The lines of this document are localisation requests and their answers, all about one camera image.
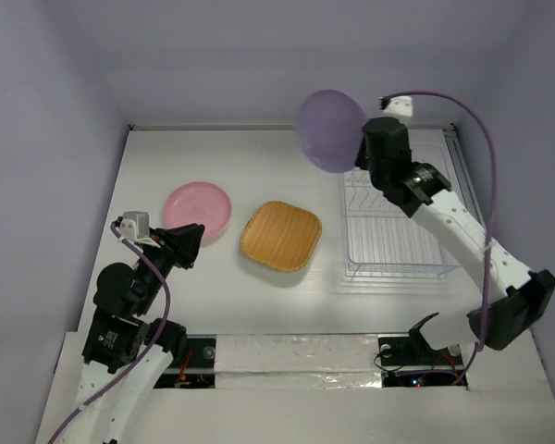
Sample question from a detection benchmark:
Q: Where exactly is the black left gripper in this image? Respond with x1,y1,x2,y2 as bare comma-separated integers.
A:
135,221,205,312

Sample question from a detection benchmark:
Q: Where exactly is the pink round plate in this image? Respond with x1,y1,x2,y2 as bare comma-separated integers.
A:
163,181,232,241

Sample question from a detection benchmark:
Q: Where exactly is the purple plate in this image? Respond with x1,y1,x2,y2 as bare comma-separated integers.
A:
296,89,368,173

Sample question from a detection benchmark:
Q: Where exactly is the square woven orange tray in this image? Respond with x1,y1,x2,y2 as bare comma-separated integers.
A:
240,201,322,273

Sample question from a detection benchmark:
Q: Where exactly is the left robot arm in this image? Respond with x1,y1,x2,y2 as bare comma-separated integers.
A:
49,212,204,443

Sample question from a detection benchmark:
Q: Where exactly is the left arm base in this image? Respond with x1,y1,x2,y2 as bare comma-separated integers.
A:
154,336,216,389

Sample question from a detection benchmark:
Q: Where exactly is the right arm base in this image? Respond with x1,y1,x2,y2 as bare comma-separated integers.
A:
373,314,463,389

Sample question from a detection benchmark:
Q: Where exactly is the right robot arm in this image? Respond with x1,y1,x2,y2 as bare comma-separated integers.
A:
356,117,555,363

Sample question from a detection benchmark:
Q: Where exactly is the white foil covered board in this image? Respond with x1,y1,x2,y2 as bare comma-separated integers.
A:
214,334,382,390

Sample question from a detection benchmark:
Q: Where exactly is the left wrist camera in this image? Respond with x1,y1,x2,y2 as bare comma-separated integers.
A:
111,211,156,246

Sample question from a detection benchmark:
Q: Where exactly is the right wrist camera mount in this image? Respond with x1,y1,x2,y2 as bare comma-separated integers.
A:
380,95,413,127

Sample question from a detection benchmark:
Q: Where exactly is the white wire dish rack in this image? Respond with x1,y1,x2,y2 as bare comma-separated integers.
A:
337,141,462,283

